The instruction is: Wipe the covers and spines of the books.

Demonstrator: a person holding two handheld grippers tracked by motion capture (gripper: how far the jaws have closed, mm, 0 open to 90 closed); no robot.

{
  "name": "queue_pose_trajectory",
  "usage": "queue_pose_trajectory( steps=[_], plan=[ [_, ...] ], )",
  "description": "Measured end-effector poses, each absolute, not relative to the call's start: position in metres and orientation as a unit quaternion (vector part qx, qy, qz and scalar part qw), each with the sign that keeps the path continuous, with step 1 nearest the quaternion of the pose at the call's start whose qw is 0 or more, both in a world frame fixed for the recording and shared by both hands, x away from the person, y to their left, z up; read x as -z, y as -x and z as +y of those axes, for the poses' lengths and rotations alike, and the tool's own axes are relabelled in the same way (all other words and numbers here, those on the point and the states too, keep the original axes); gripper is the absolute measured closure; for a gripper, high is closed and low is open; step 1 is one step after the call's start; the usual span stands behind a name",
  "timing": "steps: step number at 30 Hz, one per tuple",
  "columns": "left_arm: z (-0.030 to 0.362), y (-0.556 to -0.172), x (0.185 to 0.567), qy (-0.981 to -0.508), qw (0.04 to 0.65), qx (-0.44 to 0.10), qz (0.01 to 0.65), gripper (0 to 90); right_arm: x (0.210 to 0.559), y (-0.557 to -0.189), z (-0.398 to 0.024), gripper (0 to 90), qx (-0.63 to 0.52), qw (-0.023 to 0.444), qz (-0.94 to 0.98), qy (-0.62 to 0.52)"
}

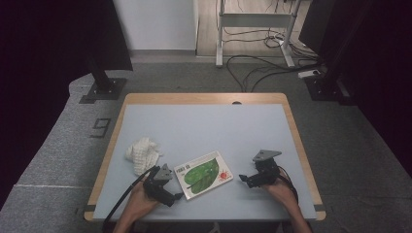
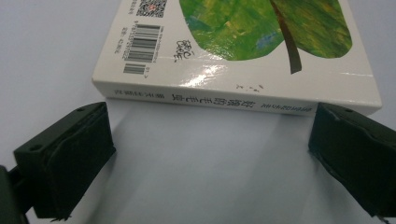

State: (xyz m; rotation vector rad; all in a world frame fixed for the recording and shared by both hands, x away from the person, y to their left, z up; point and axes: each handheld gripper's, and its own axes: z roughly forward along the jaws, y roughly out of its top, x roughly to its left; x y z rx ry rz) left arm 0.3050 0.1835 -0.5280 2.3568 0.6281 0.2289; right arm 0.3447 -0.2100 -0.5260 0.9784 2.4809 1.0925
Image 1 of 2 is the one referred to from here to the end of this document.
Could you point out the black tape piece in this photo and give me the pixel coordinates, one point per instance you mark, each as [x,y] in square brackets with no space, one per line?
[90,208]
[319,207]

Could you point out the person's right hand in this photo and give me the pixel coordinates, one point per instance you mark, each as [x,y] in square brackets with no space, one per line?
[285,194]

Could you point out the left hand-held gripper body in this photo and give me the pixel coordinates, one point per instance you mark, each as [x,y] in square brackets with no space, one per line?
[157,187]

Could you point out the black floor tape marking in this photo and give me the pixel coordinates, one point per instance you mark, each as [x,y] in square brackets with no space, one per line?
[105,123]

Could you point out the white waffle cloth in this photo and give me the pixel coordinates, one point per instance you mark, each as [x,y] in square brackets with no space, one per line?
[144,155]

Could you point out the black curtain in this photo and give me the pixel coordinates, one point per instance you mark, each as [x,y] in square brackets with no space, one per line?
[379,64]
[39,81]

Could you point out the pale blue desk mat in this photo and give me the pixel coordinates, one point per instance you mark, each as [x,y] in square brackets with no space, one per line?
[207,123]

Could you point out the black metal stand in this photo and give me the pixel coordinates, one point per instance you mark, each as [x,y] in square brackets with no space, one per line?
[325,89]
[103,89]

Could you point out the white picture book green print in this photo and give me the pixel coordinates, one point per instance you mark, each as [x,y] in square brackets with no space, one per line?
[204,176]

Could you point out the white desk frame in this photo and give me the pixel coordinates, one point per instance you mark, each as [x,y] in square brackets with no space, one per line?
[256,20]

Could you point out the white power strip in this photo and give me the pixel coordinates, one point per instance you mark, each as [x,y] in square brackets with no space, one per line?
[309,73]

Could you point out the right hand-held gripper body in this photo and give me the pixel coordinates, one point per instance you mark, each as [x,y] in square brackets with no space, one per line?
[268,171]

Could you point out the person's left hand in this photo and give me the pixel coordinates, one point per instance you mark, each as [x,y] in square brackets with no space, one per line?
[139,205]

